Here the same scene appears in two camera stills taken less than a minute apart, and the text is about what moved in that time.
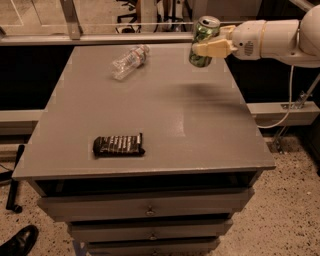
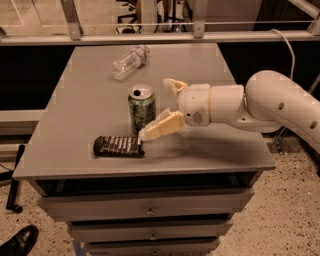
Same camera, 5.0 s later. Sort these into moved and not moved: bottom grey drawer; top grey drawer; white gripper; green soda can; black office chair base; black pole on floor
Moved: white gripper; green soda can
Not moved: black pole on floor; black office chair base; bottom grey drawer; top grey drawer
